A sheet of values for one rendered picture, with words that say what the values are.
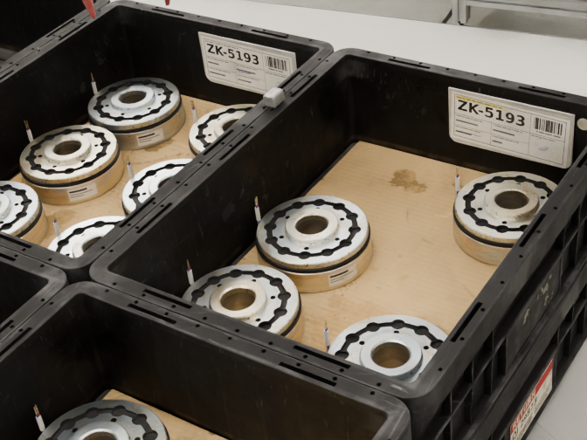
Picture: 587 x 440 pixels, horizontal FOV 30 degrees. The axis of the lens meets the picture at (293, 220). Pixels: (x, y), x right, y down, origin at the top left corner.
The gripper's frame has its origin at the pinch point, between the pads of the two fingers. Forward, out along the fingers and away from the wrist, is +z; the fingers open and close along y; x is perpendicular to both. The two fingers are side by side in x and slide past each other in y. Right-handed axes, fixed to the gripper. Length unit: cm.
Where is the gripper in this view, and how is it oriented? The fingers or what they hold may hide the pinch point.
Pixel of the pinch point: (128, 0)
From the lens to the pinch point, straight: 96.3
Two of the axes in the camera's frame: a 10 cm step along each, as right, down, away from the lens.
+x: -1.8, -5.9, 7.9
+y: 9.8, -1.9, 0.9
